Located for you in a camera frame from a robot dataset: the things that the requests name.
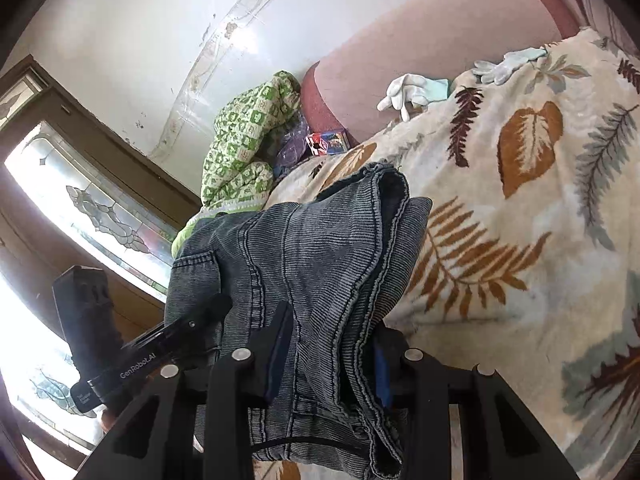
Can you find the white glove with green cuff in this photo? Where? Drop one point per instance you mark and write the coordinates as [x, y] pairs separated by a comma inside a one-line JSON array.
[[410, 87]]

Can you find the person's left hand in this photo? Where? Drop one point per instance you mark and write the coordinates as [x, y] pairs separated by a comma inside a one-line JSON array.
[[107, 419]]

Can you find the striped beige cushion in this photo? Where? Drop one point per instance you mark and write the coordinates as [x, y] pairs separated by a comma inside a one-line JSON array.
[[615, 15]]

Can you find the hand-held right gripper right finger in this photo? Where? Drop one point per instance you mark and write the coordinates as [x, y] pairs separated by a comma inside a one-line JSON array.
[[382, 375]]

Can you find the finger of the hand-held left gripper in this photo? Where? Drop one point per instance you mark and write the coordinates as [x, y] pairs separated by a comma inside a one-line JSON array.
[[212, 310]]

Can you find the small colourful card packet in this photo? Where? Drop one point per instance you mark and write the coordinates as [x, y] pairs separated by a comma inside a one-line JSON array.
[[327, 142]]

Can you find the pink headboard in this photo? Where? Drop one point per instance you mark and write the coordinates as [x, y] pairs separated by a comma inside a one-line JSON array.
[[425, 45]]

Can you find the grey-blue denim pants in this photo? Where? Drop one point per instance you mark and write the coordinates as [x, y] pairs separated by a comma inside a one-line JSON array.
[[310, 260]]

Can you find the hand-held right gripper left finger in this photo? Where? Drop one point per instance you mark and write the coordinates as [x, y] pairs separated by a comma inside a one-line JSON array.
[[277, 355]]

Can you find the wooden stained glass window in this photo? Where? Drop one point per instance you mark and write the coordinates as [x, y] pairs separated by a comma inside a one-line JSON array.
[[100, 210]]

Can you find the green patterned quilt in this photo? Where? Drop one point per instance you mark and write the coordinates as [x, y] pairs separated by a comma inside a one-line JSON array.
[[235, 160]]

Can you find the cream leaf print blanket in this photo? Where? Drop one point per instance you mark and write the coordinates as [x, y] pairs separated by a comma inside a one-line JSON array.
[[500, 310]]

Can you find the dark purple plastic bag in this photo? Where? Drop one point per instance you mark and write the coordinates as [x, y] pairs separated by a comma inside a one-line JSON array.
[[290, 155]]

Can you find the pale grey glove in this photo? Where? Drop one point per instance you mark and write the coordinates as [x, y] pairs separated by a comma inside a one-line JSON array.
[[505, 67]]

